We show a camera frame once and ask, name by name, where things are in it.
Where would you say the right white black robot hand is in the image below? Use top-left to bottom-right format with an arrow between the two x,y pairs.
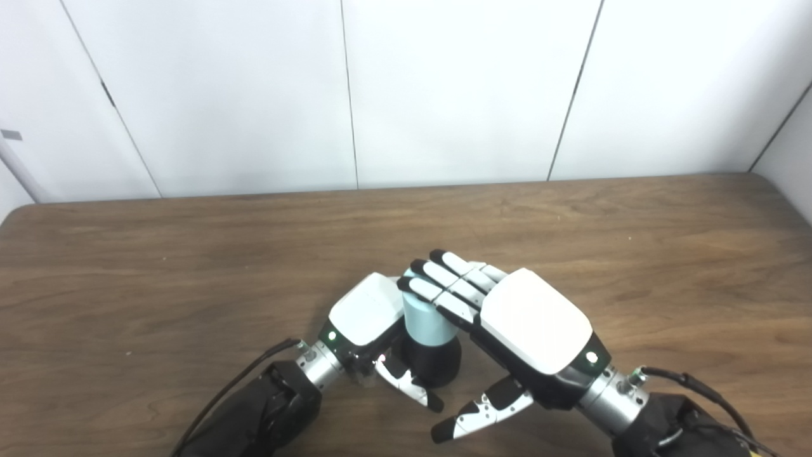
396,249 -> 613,444

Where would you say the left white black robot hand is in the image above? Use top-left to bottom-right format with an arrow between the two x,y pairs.
317,272 -> 445,413

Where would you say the light-blue cylindrical hose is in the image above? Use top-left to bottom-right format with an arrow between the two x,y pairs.
402,269 -> 455,348

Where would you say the black funnel-shaped nozzle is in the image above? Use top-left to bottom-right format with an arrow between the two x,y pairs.
398,336 -> 462,388

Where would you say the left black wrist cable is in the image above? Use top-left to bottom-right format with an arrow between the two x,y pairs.
170,338 -> 308,456

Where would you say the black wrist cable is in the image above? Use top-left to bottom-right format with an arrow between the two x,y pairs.
628,366 -> 781,457
170,338 -> 308,456

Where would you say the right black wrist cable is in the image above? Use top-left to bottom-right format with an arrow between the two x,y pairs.
628,366 -> 781,457

